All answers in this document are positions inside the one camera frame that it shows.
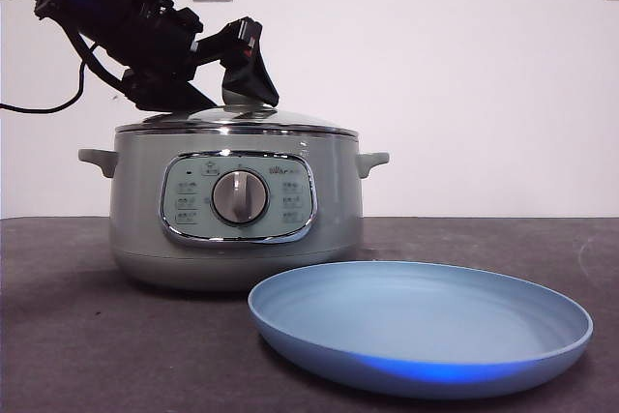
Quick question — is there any pale green electric steamer pot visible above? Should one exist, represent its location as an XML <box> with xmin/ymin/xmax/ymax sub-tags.
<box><xmin>77</xmin><ymin>131</ymin><xmax>391</xmax><ymax>293</ymax></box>

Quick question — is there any glass lid with green knob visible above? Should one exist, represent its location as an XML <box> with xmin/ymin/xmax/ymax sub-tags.
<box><xmin>114</xmin><ymin>88</ymin><xmax>360</xmax><ymax>136</ymax></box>

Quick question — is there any blue round plate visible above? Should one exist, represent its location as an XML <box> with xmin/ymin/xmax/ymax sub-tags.
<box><xmin>247</xmin><ymin>260</ymin><xmax>595</xmax><ymax>401</ymax></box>

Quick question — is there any black cable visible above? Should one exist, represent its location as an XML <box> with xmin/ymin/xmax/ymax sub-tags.
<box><xmin>0</xmin><ymin>20</ymin><xmax>101</xmax><ymax>115</ymax></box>

